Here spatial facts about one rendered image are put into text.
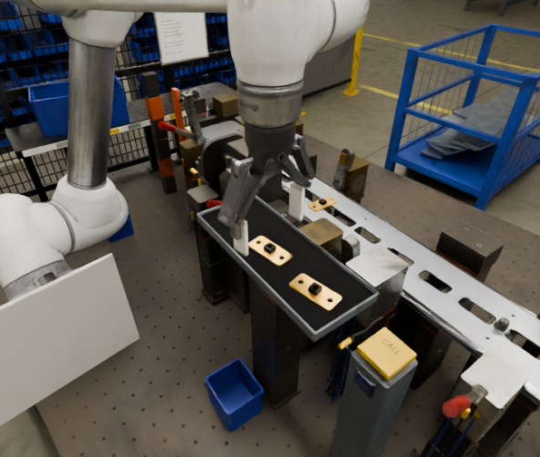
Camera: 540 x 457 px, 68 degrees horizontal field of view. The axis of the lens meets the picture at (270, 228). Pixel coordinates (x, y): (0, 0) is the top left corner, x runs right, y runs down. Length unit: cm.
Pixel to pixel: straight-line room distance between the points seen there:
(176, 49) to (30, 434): 168
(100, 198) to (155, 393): 54
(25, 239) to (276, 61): 82
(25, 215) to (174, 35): 102
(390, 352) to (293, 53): 42
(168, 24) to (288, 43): 136
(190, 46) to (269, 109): 138
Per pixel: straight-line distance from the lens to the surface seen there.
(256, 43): 51
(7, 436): 209
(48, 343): 109
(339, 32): 62
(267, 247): 72
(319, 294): 66
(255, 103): 54
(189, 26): 189
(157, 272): 140
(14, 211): 117
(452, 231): 108
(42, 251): 115
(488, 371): 78
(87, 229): 122
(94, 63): 105
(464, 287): 98
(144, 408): 111
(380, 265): 81
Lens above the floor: 164
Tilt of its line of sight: 38 degrees down
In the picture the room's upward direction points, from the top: straight up
